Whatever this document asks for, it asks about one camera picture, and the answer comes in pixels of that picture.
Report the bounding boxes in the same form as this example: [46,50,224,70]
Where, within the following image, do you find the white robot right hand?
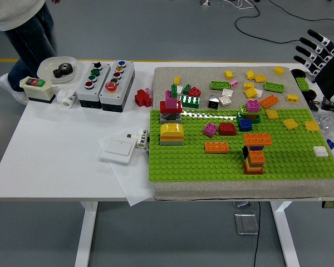
[293,29,334,103]

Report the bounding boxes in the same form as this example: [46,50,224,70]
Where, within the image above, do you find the blue square brick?
[238,118,253,132]

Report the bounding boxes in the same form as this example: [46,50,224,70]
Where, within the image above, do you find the green toy baseplate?
[149,108,334,183]

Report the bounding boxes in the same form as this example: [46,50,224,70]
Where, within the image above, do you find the lime green brick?
[295,77,311,91]

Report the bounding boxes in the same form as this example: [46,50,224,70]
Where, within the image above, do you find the black printed device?
[322,97,334,115]

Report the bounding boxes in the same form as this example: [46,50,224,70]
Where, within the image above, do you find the clear plastic wrap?
[313,111,334,141]

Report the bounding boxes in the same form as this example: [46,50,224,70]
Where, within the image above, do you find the lime long plate brick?
[210,80,230,90]
[264,82,286,93]

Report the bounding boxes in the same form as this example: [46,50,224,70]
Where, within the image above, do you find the orange long brick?
[204,141,230,155]
[243,132,273,147]
[259,95,279,109]

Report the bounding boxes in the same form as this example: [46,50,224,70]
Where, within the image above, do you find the magenta square brick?
[203,122,219,138]
[245,99,261,113]

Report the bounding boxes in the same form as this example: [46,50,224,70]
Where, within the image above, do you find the dark green long brick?
[236,112,262,125]

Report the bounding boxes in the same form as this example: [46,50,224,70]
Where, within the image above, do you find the orange square brick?
[247,150,266,164]

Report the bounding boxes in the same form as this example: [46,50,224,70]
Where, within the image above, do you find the red sloped brick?
[218,122,237,136]

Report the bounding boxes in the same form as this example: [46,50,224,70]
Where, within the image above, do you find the red base brick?
[243,166,264,175]

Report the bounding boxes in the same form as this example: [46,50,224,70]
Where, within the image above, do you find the wide red brick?
[159,100,183,114]

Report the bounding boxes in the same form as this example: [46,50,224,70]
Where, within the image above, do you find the tall pink brick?
[165,90,178,110]

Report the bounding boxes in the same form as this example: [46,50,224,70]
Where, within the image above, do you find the white table leg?
[74,201,99,267]
[269,200,300,267]

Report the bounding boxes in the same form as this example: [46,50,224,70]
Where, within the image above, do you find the yellow rounded brick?
[159,122,184,137]

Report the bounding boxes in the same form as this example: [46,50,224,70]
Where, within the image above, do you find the metal floor socket plate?
[234,213,259,236]

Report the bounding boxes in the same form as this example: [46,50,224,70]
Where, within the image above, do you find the grey arch brick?
[160,112,183,125]

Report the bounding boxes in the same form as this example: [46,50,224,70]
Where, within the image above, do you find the grey base brick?
[160,138,184,146]

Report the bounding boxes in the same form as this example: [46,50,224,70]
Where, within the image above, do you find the red cross-shaped brick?
[134,88,153,108]

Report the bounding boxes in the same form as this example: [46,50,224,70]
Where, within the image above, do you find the white labelled tube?
[136,128,149,149]

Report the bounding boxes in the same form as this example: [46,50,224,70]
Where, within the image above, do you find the grey emergency-stop control box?
[99,60,136,113]

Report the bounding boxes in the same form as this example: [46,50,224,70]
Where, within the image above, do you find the white paper sheet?
[97,133,156,207]

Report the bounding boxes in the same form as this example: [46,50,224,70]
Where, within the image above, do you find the grey four-button control box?
[76,61,111,109]

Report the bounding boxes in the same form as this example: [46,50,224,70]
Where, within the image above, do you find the white pipe tee fitting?
[56,88,78,108]

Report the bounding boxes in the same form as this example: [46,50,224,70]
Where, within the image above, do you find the black metal gear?
[52,62,75,79]

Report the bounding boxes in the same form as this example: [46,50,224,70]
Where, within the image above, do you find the white plastic dish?
[37,56,78,84]

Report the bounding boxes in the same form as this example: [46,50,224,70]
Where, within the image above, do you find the person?
[0,0,61,106]

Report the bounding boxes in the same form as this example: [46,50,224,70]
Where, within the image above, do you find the black straight floor cable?
[267,0,334,23]

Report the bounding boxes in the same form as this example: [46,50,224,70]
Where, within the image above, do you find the black looped floor cable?
[235,0,312,45]

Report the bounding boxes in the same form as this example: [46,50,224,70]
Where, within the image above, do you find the white floor cable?
[228,0,256,9]

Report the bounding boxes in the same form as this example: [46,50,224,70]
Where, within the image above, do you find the black hanging cable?
[252,200,262,267]

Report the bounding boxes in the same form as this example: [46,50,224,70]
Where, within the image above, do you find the white wall switch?
[100,138,136,164]

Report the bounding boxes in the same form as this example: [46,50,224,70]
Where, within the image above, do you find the cream red-green switch box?
[19,76,59,105]

